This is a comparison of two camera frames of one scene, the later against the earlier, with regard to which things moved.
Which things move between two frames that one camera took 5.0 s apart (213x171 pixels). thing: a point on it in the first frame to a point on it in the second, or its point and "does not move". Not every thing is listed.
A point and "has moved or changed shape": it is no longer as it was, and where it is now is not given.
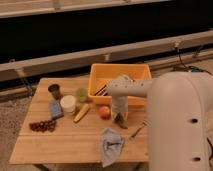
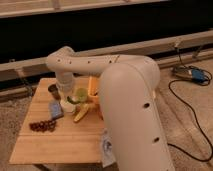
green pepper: (118, 118) has moved or changed shape
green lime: (81, 94) does not move
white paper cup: (68, 103) does not move
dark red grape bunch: (43, 126) does not move
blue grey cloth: (112, 144) does not move
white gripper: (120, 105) to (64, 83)
